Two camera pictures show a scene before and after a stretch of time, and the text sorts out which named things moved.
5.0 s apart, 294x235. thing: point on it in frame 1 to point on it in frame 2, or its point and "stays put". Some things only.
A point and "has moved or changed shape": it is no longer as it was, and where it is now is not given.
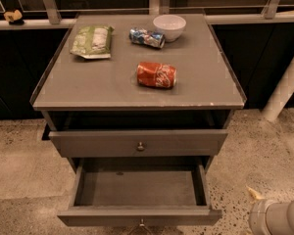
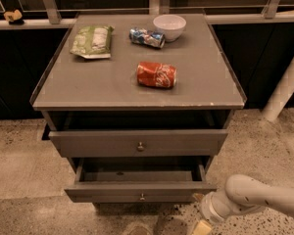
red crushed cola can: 157,74 stays put
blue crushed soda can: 141,36 stays put
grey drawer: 139,192 has moved or changed shape
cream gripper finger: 254,194 to 199,195
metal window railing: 54,22 stays put
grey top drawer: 97,143 stays put
